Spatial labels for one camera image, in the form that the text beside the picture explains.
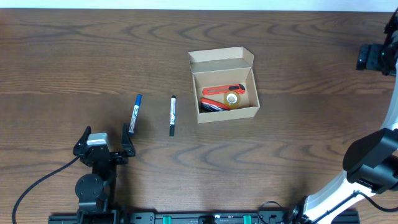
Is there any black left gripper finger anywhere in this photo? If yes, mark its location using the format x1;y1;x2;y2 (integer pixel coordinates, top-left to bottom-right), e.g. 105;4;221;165
73;126;91;156
121;123;136;157

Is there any yellow clear tape roll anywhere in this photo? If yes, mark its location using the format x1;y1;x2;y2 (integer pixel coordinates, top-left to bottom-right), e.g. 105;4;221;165
224;91;241;110

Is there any orange utility knife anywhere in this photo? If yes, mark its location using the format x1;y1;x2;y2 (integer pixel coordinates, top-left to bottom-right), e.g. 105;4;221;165
202;83;246;95

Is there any cardboard box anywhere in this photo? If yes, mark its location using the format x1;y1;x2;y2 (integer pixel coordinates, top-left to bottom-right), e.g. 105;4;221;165
188;47;260;123

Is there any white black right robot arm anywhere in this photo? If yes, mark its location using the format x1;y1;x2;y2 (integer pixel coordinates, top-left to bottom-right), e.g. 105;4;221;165
280;9;397;224

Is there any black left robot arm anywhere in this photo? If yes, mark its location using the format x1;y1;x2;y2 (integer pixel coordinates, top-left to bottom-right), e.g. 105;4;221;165
73;124;136;224

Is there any blue whiteboard marker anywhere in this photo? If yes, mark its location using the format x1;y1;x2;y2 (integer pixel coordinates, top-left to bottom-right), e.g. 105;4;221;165
128;95;142;136

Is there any black whiteboard marker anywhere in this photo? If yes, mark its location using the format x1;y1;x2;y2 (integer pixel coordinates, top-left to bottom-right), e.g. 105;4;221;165
169;95;177;136

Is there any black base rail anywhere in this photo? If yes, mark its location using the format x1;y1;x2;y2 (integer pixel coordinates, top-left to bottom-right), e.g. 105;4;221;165
48;209;361;224

